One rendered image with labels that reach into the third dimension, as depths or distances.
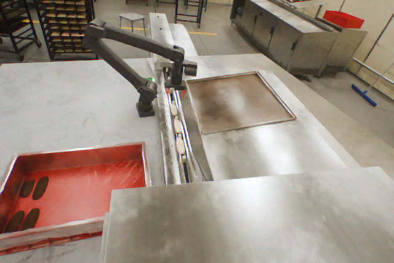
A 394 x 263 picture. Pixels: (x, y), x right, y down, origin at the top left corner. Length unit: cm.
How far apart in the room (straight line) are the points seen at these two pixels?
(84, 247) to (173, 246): 58
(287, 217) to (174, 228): 17
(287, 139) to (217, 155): 34
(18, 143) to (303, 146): 126
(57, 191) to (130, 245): 70
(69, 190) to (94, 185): 8
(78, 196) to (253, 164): 69
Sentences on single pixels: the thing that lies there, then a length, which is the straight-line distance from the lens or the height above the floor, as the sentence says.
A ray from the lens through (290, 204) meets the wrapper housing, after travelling 41.
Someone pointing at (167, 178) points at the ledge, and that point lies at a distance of 93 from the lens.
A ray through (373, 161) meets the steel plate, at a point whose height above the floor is 82.
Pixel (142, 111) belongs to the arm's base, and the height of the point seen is 84.
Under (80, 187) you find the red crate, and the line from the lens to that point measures 100.
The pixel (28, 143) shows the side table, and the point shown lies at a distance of 124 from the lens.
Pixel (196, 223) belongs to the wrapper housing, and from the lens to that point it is 35.
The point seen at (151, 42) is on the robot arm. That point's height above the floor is 123.
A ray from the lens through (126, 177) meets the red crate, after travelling 99.
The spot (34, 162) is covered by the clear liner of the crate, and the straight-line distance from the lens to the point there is 106.
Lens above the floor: 161
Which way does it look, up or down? 37 degrees down
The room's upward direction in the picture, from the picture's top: 10 degrees clockwise
